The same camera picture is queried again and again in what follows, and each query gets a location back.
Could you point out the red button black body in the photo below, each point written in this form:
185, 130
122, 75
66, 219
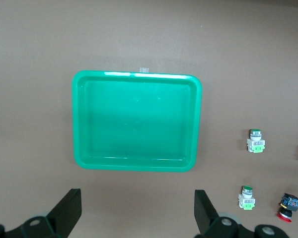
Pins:
290, 203

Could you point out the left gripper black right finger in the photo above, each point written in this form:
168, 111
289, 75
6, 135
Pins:
206, 218

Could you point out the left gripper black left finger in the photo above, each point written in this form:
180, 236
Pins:
62, 218

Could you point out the green push button switch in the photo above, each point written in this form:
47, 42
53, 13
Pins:
255, 142
247, 198

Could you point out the brown table cover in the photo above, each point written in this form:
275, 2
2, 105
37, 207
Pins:
39, 49

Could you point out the green plastic tray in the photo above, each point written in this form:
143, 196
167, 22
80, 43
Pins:
139, 124

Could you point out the clear tape piece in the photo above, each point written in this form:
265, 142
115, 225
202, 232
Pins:
144, 69

